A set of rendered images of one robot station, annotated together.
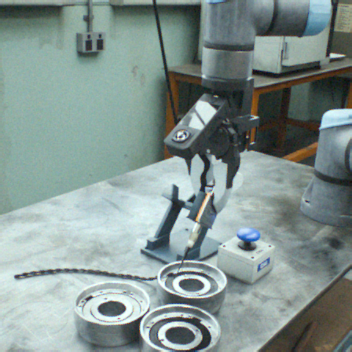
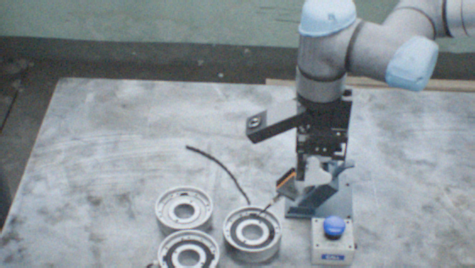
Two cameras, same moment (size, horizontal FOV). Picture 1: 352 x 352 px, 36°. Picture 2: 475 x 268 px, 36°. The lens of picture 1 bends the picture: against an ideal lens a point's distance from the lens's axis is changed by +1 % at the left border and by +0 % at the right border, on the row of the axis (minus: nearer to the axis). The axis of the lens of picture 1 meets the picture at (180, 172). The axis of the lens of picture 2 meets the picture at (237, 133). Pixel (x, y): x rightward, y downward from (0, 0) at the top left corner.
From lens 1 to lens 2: 0.91 m
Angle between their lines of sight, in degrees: 51
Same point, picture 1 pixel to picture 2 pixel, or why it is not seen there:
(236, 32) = (307, 64)
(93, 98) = not seen: outside the picture
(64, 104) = not seen: outside the picture
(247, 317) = not seen: outside the picture
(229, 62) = (302, 84)
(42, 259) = (219, 142)
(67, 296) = (192, 181)
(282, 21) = (357, 69)
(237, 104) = (330, 115)
